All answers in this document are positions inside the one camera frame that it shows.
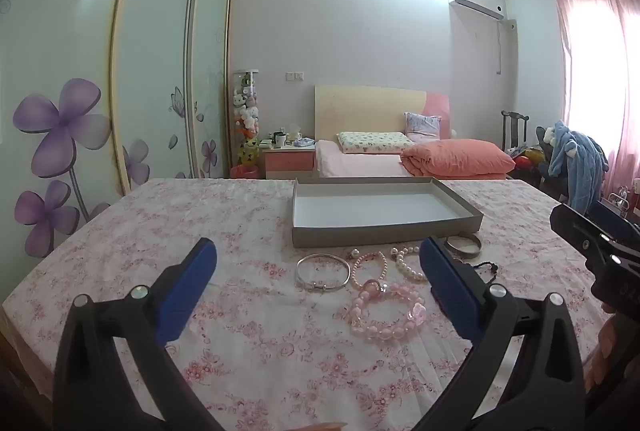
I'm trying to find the floral print pillow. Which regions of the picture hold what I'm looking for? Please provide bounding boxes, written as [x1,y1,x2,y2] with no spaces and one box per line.
[336,131,415,155]

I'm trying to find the pink pearl bracelet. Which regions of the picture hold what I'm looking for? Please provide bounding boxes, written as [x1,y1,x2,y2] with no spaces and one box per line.
[350,251,390,293]

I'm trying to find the frosted wardrobe door butterfly print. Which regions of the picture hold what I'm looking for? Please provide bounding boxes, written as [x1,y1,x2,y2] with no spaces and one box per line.
[110,0,203,197]

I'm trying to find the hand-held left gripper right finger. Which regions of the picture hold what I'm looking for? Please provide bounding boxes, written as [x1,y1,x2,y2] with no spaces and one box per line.
[410,236,587,431]

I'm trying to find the dark red bead strand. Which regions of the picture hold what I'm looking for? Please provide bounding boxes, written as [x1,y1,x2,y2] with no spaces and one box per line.
[467,261,499,284]

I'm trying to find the blue plush garment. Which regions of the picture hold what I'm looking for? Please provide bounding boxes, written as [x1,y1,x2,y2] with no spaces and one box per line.
[547,120,610,212]

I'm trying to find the clear tube of plush toys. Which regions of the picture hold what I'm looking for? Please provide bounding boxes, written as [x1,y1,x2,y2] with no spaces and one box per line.
[232,68,261,167]

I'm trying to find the wide metal bangle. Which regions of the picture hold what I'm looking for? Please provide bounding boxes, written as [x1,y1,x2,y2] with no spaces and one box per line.
[444,232,483,259]

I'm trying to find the bed with pink sheet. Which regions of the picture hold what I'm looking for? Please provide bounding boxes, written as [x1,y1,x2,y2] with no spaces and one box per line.
[315,138,516,179]

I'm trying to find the pink floral table cloth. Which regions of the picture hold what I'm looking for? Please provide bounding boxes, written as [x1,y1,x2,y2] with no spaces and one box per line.
[0,177,608,431]

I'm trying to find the dark wooden chair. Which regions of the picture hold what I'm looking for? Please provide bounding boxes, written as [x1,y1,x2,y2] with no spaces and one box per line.
[501,110,530,152]

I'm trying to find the pink and cream nightstand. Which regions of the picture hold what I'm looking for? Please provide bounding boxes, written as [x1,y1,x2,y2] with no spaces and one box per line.
[262,144,317,180]

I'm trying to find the grey cardboard box tray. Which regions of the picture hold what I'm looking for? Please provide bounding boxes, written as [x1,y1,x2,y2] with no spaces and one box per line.
[291,177,483,248]

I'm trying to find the light purple pillow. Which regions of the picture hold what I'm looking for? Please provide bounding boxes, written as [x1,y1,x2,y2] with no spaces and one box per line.
[404,112,443,143]

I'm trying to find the white air conditioner pipe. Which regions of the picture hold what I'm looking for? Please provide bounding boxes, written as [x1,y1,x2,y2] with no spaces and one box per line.
[495,18,517,76]

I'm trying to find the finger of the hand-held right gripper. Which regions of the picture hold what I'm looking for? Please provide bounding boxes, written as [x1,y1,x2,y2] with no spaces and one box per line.
[550,204,640,263]
[590,200,640,242]

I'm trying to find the pile of colourful toys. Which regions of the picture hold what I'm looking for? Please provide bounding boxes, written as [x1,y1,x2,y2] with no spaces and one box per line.
[510,148,546,172]

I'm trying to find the thin silver bangle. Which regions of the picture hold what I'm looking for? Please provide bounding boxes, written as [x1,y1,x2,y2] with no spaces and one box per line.
[296,253,352,294]

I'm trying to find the cream and pink headboard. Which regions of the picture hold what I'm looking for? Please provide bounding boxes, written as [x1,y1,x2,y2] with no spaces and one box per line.
[314,85,451,147]

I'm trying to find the person's right hand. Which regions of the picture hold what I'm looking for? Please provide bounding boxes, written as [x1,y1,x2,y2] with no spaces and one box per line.
[585,306,622,392]

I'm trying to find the folded salmon pink quilt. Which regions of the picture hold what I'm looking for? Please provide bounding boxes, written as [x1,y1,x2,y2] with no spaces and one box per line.
[401,138,516,178]

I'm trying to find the frosted wardrobe door large flowers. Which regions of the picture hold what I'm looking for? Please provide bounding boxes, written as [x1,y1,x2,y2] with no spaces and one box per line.
[0,0,146,262]

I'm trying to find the frosted wardrobe door small flowers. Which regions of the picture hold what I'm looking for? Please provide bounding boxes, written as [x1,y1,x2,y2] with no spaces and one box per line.
[187,0,235,179]

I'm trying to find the white pearl bracelet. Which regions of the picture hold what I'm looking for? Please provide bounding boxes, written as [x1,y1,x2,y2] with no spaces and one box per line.
[391,246,428,283]

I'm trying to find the pink crystal bead bracelet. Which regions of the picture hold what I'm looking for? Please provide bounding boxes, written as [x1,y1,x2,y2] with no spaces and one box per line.
[347,280,427,342]

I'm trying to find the pink sheer curtain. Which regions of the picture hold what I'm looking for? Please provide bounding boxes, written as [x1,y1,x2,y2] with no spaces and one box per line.
[545,0,640,212]

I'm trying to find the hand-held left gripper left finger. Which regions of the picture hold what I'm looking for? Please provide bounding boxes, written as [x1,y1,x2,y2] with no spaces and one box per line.
[52,237,236,431]

